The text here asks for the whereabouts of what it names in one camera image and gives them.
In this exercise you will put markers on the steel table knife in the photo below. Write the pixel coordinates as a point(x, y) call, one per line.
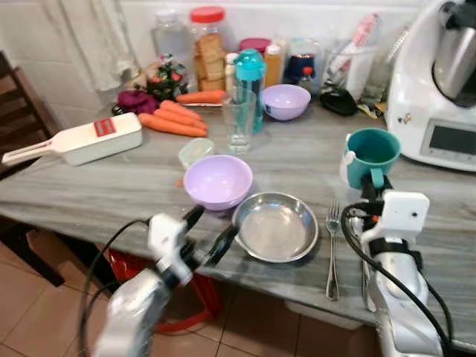
point(367, 286)

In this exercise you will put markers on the purple vegetable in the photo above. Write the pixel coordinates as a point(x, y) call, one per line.
point(137, 101)

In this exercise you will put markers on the teal water bottle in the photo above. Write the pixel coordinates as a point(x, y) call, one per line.
point(250, 82)

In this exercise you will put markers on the orange carrot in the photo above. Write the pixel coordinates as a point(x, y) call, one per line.
point(181, 111)
point(201, 97)
point(171, 125)

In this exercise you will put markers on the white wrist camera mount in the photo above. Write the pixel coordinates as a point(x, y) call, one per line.
point(398, 216)
point(163, 234)

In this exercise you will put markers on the round steel plate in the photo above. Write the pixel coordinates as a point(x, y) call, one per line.
point(275, 227)

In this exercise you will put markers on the glass jar with dark contents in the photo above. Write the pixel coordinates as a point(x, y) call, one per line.
point(305, 58)

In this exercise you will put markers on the small lilac plastic bowl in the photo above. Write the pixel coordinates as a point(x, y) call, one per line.
point(286, 100)

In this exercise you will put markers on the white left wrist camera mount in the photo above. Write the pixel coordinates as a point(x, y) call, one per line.
point(163, 234)

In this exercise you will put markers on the clear drinking glass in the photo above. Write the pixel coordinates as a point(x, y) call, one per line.
point(239, 126)

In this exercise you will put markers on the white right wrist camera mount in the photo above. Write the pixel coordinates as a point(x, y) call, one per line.
point(398, 216)

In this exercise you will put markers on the black pouch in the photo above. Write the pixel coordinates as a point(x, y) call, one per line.
point(338, 102)

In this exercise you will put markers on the dark wooden chair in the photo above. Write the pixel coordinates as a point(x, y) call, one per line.
point(22, 111)

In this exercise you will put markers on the small red-capped bottle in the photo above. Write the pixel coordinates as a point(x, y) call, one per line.
point(307, 80)

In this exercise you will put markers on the orange sauce bottle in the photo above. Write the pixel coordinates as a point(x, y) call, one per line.
point(274, 65)

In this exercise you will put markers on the teal mug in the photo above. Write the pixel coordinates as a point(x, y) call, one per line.
point(372, 152)

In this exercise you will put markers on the red-lidded jar of crackers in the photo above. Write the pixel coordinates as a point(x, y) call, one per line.
point(208, 52)

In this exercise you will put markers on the pink-lidded container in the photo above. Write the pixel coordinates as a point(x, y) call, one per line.
point(255, 44)

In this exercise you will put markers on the large lilac plastic bowl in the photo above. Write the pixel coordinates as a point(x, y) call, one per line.
point(217, 182)

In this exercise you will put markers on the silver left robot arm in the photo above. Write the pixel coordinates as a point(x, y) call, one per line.
point(134, 312)

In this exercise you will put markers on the white kitchen food processor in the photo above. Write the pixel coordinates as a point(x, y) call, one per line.
point(416, 97)

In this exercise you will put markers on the small pale green lidded tub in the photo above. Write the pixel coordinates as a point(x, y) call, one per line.
point(195, 151)

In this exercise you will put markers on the white slicer with red label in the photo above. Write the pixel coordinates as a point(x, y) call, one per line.
point(82, 140)

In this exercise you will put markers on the red plastic stool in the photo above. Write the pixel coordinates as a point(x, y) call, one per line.
point(201, 297)

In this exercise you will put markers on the steel fork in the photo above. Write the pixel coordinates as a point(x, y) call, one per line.
point(332, 253)

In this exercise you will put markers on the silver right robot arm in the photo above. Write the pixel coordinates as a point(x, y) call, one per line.
point(398, 305)

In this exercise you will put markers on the clear plastic jar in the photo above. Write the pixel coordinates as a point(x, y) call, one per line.
point(171, 37)

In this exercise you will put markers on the red and white packet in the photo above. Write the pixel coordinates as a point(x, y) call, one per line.
point(361, 37)

